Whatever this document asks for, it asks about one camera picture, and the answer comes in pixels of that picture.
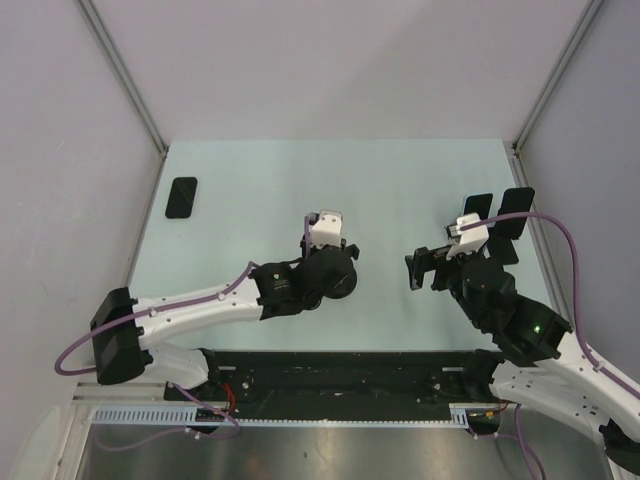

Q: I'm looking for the black smartphone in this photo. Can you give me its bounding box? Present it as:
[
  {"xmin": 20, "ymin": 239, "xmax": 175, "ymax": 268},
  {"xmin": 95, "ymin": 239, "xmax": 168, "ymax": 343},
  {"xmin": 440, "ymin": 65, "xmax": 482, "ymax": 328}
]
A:
[{"xmin": 165, "ymin": 177, "xmax": 198, "ymax": 220}]

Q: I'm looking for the black round-base phone stand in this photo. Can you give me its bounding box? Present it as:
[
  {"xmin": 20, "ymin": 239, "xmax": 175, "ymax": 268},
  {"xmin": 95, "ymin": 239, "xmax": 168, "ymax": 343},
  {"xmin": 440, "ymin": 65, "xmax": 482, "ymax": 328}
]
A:
[{"xmin": 321, "ymin": 271, "xmax": 357, "ymax": 300}]

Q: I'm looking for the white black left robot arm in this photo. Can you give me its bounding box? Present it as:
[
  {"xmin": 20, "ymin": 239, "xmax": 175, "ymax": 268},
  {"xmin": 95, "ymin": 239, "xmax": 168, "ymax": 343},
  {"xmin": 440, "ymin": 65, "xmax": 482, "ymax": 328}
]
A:
[{"xmin": 90, "ymin": 241, "xmax": 360, "ymax": 400}]

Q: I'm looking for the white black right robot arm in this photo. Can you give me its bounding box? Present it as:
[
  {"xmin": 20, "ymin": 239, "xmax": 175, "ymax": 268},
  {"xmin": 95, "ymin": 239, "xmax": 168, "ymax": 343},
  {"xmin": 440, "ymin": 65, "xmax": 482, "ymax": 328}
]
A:
[{"xmin": 405, "ymin": 245, "xmax": 639, "ymax": 475}]

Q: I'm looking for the black flat phone stand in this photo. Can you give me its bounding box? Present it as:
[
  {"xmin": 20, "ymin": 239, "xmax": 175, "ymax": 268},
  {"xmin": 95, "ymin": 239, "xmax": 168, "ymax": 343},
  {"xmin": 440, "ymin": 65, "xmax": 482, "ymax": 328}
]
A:
[{"xmin": 487, "ymin": 231, "xmax": 519, "ymax": 266}]

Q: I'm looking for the black phone on black stand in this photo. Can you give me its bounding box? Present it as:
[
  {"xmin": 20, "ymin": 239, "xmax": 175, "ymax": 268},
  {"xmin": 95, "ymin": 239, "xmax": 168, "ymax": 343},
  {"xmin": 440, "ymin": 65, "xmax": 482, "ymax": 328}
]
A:
[{"xmin": 493, "ymin": 187, "xmax": 535, "ymax": 240}]

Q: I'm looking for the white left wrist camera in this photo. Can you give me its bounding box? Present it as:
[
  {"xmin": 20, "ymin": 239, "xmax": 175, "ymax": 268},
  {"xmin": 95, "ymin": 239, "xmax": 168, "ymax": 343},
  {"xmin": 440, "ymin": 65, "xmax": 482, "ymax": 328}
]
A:
[{"xmin": 310, "ymin": 209, "xmax": 343, "ymax": 249}]

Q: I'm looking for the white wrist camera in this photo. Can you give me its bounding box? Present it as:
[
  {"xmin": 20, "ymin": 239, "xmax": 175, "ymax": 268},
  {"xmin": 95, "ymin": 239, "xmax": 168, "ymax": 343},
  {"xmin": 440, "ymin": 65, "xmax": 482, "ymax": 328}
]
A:
[
  {"xmin": 310, "ymin": 209, "xmax": 343, "ymax": 249},
  {"xmin": 445, "ymin": 213, "xmax": 489, "ymax": 260}
]

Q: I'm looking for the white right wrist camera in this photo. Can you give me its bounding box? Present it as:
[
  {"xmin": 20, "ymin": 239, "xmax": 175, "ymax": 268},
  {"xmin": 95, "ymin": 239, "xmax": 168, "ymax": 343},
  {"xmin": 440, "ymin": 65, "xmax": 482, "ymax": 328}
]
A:
[{"xmin": 445, "ymin": 213, "xmax": 489, "ymax": 260}]

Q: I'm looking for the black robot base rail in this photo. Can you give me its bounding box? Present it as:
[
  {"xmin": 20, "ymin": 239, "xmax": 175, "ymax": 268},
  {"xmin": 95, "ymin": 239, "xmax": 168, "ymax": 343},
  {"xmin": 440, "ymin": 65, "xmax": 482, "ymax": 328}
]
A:
[{"xmin": 190, "ymin": 350, "xmax": 504, "ymax": 423}]

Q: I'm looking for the purple cable lower right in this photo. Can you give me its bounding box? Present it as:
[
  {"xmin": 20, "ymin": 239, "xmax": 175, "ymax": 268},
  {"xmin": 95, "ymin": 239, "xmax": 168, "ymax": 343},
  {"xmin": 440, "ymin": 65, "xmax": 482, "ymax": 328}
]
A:
[{"xmin": 492, "ymin": 399, "xmax": 549, "ymax": 480}]

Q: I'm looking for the white slotted cable duct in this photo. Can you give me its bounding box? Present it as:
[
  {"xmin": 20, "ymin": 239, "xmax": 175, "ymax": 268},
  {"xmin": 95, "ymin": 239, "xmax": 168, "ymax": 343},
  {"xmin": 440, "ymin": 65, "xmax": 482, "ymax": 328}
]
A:
[{"xmin": 92, "ymin": 402, "xmax": 474, "ymax": 430}]

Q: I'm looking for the purple cable lower left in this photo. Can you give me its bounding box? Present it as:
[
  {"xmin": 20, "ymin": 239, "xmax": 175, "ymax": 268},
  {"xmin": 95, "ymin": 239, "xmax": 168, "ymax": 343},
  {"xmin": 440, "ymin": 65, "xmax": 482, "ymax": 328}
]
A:
[{"xmin": 93, "ymin": 387, "xmax": 242, "ymax": 451}]

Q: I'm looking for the aluminium corner frame post left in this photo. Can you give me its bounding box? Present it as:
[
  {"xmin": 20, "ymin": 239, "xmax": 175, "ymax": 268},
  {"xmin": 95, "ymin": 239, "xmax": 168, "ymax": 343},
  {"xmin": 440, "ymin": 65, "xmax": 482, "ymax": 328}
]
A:
[{"xmin": 74, "ymin": 0, "xmax": 168, "ymax": 158}]

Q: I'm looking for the aluminium corner frame post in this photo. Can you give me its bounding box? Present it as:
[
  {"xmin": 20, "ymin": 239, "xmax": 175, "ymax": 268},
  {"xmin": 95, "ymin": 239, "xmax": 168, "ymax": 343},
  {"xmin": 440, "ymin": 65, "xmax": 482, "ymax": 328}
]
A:
[
  {"xmin": 74, "ymin": 0, "xmax": 168, "ymax": 158},
  {"xmin": 511, "ymin": 0, "xmax": 609, "ymax": 155}
]

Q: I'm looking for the aluminium corner frame post right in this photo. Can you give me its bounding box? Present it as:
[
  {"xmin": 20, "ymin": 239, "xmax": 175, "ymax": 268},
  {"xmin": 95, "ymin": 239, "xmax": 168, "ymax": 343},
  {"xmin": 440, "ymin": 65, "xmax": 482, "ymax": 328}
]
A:
[{"xmin": 511, "ymin": 0, "xmax": 609, "ymax": 155}]

